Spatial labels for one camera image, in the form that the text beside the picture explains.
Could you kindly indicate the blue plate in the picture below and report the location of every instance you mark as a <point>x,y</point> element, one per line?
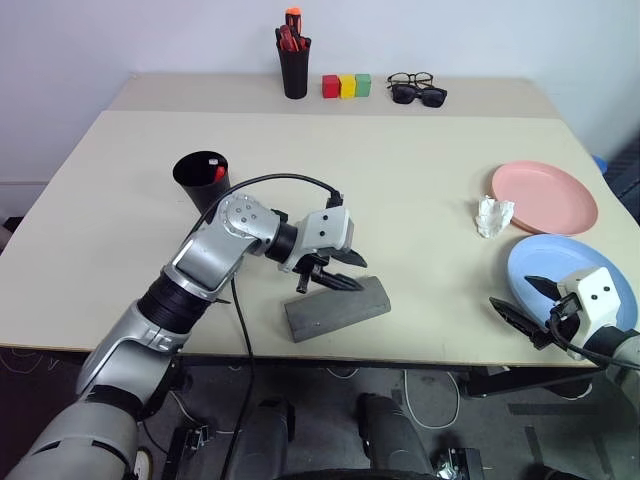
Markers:
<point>535,260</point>

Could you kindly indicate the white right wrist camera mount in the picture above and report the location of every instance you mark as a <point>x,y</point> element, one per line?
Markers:
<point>600,300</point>

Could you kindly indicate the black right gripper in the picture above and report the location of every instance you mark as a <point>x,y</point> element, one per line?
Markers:
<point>565,317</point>

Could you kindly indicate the grey glasses case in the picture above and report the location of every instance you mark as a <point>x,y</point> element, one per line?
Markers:
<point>340,310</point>

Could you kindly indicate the red wooden block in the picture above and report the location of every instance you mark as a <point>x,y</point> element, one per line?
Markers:
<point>330,87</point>

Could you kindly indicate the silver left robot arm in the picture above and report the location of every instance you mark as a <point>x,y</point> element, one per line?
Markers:
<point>125,345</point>

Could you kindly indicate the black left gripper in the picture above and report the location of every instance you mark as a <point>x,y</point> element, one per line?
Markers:
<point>303,275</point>

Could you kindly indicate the blue round object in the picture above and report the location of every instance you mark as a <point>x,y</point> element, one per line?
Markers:
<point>599,164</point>

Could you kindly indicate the black plastic cup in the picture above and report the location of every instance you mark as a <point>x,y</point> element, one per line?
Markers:
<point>202,192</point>

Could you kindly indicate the black sunglasses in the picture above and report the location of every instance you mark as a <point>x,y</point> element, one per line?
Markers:
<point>431,97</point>

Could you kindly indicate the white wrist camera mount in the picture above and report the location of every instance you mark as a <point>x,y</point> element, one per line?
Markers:
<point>600,300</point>
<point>327,227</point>

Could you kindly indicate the green wooden block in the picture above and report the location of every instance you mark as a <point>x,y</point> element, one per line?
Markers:
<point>363,85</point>

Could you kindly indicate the dark rounded robot leg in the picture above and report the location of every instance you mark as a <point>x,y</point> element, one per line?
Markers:
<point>390,440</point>
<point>267,440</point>

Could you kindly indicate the black table frame bar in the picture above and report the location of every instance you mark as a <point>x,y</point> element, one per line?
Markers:
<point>520,382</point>

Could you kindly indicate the black framed clear glasses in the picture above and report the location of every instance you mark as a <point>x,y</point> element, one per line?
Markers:
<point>402,78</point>

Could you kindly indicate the red marker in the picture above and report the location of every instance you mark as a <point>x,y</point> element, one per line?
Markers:
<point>219,172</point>

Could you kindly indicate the pink plate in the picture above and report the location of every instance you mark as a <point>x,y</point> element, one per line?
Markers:
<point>542,197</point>

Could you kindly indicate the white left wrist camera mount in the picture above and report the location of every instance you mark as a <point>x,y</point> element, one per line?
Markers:
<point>327,227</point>

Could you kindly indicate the crumpled white paper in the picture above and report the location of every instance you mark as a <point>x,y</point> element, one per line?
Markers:
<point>492,215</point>

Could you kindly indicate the orange capped screwdriver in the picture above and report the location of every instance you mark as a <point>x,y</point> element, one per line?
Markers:
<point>293,20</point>

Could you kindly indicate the black ribbed object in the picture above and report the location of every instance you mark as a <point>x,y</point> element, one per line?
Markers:
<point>624,170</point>

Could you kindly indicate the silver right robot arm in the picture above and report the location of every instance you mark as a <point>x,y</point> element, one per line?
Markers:
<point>622,350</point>

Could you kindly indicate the red and orange markers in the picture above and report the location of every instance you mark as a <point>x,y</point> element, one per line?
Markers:
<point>287,41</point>

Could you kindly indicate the yellow wooden block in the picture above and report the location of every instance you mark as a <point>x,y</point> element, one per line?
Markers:
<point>347,87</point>

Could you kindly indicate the black tool holder cup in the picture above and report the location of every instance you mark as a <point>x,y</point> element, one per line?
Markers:
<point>295,75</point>

